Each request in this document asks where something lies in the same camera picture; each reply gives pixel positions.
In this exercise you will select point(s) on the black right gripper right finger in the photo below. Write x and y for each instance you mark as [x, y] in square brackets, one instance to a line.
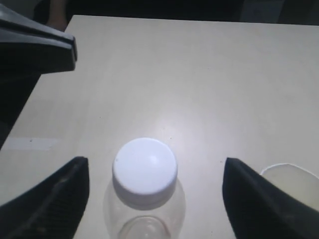
[257, 209]

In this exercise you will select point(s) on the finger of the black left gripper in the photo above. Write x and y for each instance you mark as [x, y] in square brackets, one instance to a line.
[17, 23]
[21, 53]

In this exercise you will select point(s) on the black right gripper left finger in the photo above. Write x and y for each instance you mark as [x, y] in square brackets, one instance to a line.
[52, 209]

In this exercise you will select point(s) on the white paper cup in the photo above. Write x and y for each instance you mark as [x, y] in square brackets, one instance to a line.
[297, 182]

